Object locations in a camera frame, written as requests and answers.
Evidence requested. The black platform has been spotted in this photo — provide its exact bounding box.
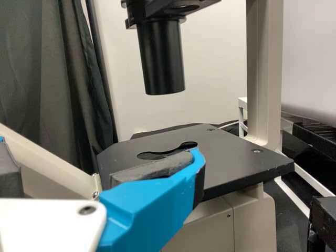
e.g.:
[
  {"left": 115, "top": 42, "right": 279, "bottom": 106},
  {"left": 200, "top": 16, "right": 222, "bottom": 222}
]
[
  {"left": 309, "top": 195, "right": 336, "bottom": 252},
  {"left": 282, "top": 115, "right": 336, "bottom": 160}
]

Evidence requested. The cream microscope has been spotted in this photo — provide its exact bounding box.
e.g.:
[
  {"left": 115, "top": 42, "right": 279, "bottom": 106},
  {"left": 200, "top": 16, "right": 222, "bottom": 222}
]
[{"left": 0, "top": 0, "right": 295, "bottom": 252}]

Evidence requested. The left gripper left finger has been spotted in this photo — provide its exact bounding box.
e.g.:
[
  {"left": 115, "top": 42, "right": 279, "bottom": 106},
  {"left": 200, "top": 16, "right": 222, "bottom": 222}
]
[{"left": 0, "top": 135, "right": 22, "bottom": 199}]

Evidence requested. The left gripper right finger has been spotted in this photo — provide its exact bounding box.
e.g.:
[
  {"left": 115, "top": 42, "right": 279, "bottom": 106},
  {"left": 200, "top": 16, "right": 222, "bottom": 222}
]
[{"left": 98, "top": 147, "right": 206, "bottom": 252}]

